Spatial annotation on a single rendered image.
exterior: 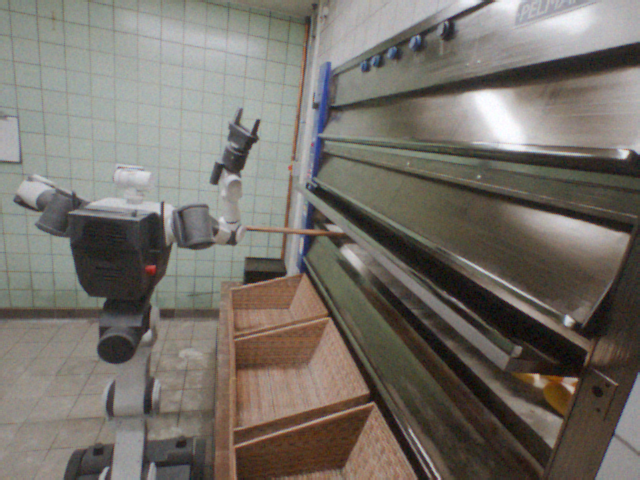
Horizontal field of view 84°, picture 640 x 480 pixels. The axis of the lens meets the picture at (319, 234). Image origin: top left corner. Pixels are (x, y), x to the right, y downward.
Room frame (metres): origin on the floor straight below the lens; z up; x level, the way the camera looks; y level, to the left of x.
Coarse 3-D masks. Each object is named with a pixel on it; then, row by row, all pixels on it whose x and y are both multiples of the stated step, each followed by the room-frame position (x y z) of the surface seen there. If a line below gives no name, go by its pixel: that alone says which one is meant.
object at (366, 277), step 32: (320, 224) 2.22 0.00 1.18; (352, 256) 1.63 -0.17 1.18; (384, 288) 1.28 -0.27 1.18; (416, 320) 1.04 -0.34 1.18; (448, 352) 0.88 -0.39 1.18; (480, 384) 0.75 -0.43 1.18; (480, 416) 0.68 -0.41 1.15; (512, 416) 0.65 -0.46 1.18; (512, 448) 0.59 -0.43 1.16; (544, 448) 0.57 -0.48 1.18
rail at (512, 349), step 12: (312, 192) 1.85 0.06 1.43; (324, 204) 1.55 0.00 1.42; (336, 216) 1.37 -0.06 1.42; (360, 228) 1.15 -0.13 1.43; (372, 240) 1.02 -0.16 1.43; (384, 252) 0.94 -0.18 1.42; (396, 264) 0.86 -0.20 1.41; (408, 264) 0.83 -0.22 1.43; (420, 276) 0.76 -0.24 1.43; (432, 288) 0.70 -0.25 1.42; (444, 300) 0.66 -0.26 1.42; (456, 300) 0.64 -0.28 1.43; (456, 312) 0.62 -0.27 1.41; (468, 312) 0.59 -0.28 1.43; (480, 324) 0.56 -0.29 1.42; (492, 336) 0.53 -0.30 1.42; (504, 336) 0.52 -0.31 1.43; (504, 348) 0.50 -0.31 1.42; (516, 348) 0.49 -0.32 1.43
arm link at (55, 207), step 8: (48, 192) 1.18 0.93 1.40; (40, 200) 1.15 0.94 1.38; (48, 200) 1.14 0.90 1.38; (56, 200) 1.13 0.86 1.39; (64, 200) 1.13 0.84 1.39; (40, 208) 1.15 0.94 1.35; (48, 208) 1.12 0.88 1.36; (56, 208) 1.12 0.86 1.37; (64, 208) 1.13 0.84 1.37; (40, 216) 1.11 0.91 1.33; (48, 216) 1.10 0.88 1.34; (56, 216) 1.11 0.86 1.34; (64, 216) 1.12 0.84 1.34; (48, 224) 1.09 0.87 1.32; (56, 224) 1.10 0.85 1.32; (64, 224) 1.12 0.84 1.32
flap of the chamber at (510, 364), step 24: (360, 216) 1.59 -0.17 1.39; (360, 240) 1.10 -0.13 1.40; (384, 240) 1.17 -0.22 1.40; (384, 264) 0.91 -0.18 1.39; (432, 264) 1.00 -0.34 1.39; (456, 288) 0.80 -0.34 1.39; (480, 312) 0.67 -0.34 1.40; (504, 312) 0.71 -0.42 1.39; (480, 336) 0.55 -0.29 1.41; (528, 336) 0.60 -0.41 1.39; (504, 360) 0.49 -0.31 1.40; (528, 360) 0.50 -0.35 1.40; (552, 360) 0.52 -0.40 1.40; (576, 360) 0.55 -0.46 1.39
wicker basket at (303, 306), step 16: (240, 288) 2.07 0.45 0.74; (272, 288) 2.12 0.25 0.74; (288, 288) 2.16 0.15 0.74; (304, 288) 2.07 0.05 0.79; (240, 304) 2.07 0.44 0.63; (256, 304) 2.10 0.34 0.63; (272, 304) 2.13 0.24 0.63; (288, 304) 2.16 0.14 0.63; (304, 304) 1.97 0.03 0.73; (320, 304) 1.77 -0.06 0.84; (240, 320) 1.94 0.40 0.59; (256, 320) 1.96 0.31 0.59; (272, 320) 1.99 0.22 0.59; (288, 320) 2.02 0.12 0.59; (304, 320) 1.63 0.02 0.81; (240, 336) 1.54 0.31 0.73; (304, 336) 1.64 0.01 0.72
